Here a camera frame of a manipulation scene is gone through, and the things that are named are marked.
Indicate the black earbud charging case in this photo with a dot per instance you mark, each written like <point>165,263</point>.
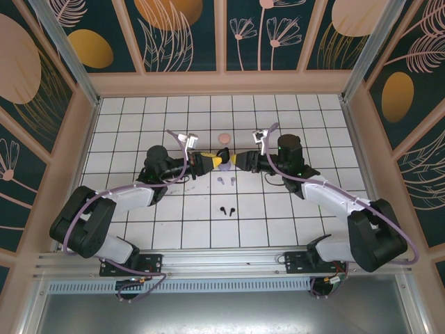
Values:
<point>223,153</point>

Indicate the pink earbud charging case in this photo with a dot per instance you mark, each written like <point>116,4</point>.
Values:
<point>224,138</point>

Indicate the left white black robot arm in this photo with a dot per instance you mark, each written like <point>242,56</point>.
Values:
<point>132,198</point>

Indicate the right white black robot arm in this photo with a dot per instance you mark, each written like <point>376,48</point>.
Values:
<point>330,198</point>

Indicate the green circuit board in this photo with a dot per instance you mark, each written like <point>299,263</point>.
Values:
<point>336,279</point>

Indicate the grey metal sheet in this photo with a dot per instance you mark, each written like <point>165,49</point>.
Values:
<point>226,313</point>

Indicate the aluminium side rail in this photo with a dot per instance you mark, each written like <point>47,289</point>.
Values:
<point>366,174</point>

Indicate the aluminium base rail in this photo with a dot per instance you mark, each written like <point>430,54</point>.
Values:
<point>226,259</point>

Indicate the aluminium frame post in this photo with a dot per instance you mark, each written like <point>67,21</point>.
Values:
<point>69,59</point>
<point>368,48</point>

